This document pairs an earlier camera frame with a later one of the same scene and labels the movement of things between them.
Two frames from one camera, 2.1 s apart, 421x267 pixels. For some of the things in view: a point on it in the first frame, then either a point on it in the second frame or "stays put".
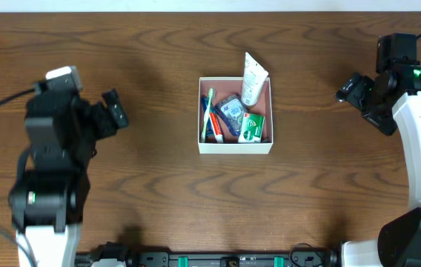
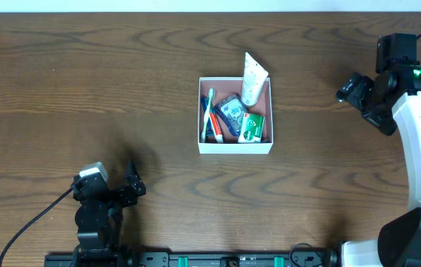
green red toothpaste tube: x=216 y=127 stays put
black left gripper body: x=104 y=116 to x=122 y=193
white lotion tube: x=254 y=81 stays put
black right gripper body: x=363 y=98 stays put
